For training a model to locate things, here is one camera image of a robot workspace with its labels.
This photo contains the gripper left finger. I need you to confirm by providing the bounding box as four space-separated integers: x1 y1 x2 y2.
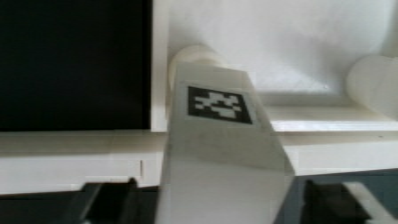
59 179 140 224

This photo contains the white U-shaped obstacle fence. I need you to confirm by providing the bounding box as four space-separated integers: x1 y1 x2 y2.
0 130 398 194

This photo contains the white table leg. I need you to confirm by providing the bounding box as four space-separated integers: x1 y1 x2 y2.
347 55 398 121
155 46 295 224

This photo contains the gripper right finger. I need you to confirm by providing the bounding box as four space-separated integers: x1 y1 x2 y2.
300 181 398 224

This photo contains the white square tabletop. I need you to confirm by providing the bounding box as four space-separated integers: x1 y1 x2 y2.
151 0 398 132

